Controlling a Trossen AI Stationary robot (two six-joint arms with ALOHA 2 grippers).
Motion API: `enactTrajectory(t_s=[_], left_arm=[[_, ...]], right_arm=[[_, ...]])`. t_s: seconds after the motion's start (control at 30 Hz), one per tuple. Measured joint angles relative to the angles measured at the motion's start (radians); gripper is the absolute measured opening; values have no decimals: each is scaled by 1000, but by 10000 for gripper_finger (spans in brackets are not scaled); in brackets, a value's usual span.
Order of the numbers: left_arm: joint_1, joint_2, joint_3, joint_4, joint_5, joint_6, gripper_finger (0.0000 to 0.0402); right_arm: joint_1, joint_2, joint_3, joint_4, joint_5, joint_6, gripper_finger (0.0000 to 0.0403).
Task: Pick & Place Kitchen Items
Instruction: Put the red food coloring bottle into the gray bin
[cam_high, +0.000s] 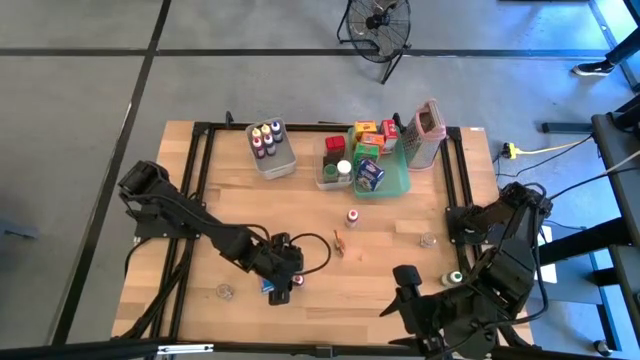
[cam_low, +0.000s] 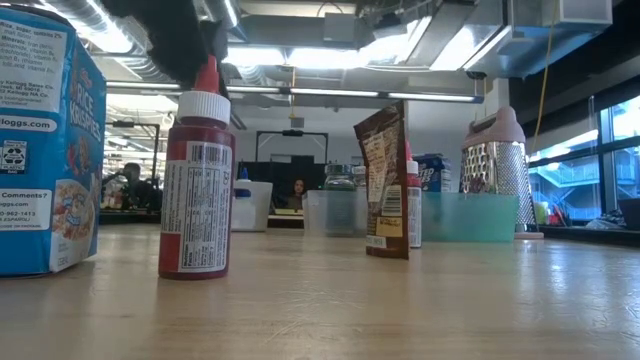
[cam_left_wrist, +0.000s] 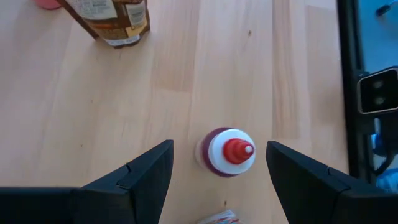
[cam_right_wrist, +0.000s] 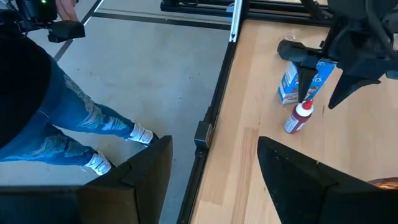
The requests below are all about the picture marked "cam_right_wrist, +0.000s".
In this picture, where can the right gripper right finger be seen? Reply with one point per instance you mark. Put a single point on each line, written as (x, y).
(311, 199)

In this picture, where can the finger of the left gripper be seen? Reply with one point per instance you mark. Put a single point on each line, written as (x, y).
(306, 77)
(348, 87)

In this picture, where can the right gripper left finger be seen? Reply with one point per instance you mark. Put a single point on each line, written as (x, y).
(124, 202)

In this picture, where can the blue Rice Krispies box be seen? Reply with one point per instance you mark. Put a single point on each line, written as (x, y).
(289, 84)

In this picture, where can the small clear glass jar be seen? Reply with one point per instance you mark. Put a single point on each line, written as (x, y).
(290, 37)

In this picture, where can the dark red food colouring bottle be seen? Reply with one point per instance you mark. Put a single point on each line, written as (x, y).
(297, 121)

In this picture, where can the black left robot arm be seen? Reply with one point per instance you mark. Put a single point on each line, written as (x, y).
(357, 4)

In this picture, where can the person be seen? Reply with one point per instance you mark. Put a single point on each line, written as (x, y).
(62, 109)

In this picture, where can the person's hand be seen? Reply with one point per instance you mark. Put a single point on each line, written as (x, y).
(65, 9)

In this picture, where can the black camera gantry beam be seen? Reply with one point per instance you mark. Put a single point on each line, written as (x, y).
(235, 21)

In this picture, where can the black aluminium table frame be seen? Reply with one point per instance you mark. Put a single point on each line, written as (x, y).
(214, 109)

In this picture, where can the black table-level camera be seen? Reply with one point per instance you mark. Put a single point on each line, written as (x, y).
(203, 135)

